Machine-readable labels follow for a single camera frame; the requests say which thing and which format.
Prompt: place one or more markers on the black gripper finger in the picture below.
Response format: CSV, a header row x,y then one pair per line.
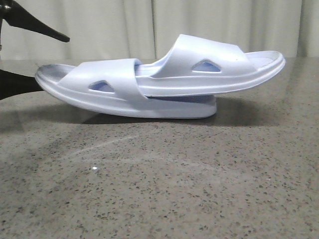
x,y
12,84
15,15

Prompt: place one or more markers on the light blue slipper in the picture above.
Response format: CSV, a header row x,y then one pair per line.
x,y
197,66
110,87

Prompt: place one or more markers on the white pleated curtain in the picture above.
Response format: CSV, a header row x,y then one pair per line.
x,y
147,29

